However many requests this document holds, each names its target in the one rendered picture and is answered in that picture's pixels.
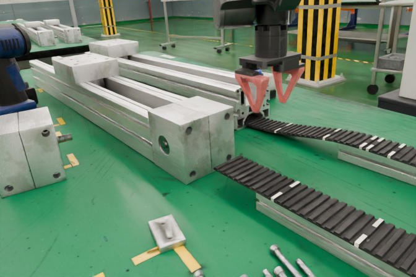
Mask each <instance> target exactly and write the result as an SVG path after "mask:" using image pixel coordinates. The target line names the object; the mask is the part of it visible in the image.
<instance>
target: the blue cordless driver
mask: <svg viewBox="0 0 416 277"><path fill-rule="evenodd" d="M30 50H31V41H30V38H29V36H28V34H27V32H26V31H25V30H23V29H22V28H20V27H16V28H13V27H9V28H0V116H2V115H5V114H12V113H19V112H21V111H28V110H31V109H37V108H41V107H39V106H37V105H36V102H35V101H33V100H30V99H28V96H27V94H26V92H25V88H26V86H25V83H24V81H23V79H22V76H21V74H20V72H19V70H18V68H17V66H16V64H15V63H13V62H10V60H9V59H10V58H17V57H21V56H22V55H28V54H29V52H30Z"/></svg>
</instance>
